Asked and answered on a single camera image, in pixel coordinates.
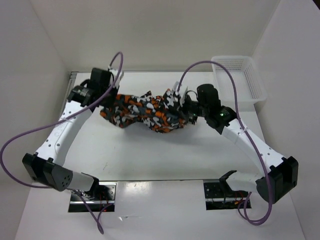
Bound aluminium table edge rail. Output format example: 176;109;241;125
66;71;78;101

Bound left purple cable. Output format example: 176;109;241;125
0;51;124;235

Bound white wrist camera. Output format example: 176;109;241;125
171;81;188;107
107;65;124;89

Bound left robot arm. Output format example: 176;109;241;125
22;67;124;200

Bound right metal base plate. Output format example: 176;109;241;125
203;179;248;211

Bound white plastic basket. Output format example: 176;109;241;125
211;55;267;108

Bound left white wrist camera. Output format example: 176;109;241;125
107;65;124;89

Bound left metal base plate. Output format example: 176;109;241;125
68;181;117;213

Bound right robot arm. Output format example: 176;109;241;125
183;83;299;204

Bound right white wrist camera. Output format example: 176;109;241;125
171;81;188;107

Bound orange camouflage shorts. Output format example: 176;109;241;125
100;89;198;133

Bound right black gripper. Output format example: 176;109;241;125
170;93;209;121

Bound metal base plate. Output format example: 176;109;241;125
203;179;248;211
68;181;117;213

